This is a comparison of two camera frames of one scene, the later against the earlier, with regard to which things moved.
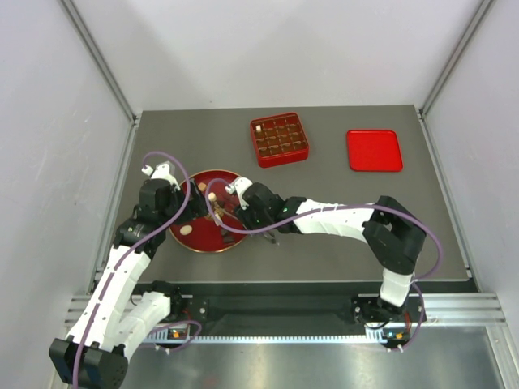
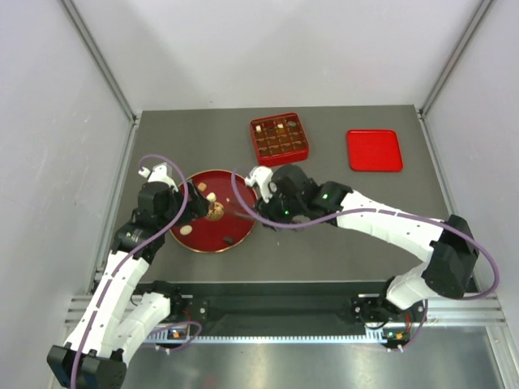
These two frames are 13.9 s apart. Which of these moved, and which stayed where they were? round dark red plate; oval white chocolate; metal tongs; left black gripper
Moved: metal tongs
Stayed: oval white chocolate; round dark red plate; left black gripper
